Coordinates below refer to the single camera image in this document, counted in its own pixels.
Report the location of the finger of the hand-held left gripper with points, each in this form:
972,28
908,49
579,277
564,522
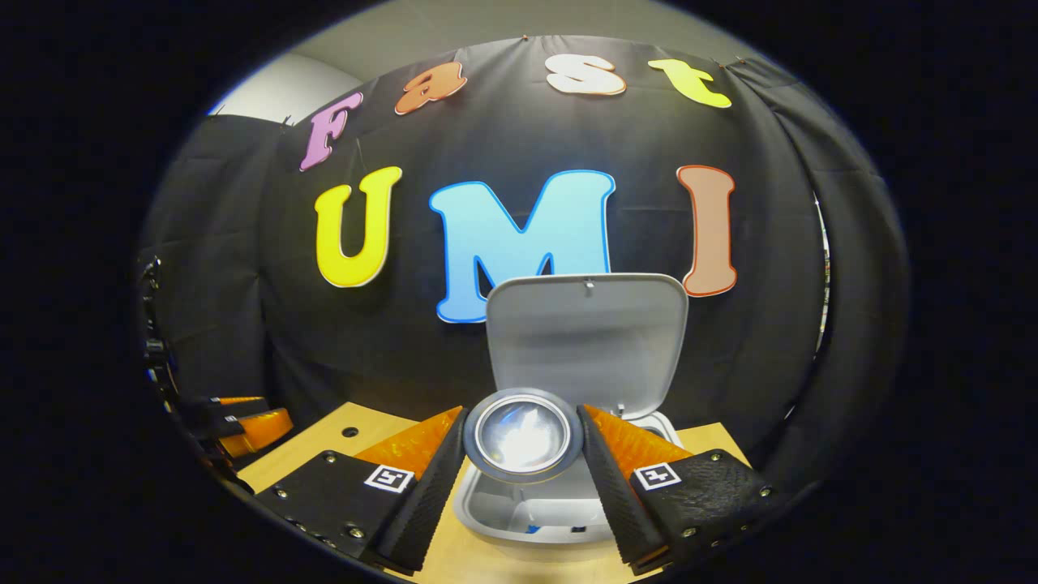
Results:
223,415
259,430

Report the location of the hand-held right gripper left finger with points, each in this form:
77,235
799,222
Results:
430,503

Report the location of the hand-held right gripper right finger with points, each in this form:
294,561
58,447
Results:
620,503

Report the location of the dark pop can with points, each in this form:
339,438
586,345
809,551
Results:
523,438

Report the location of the white desktop garbage bin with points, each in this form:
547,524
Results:
584,341

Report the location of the wooden desktop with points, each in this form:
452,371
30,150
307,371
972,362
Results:
324,442

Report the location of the black backdrop cloth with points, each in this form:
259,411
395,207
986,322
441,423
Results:
405,349

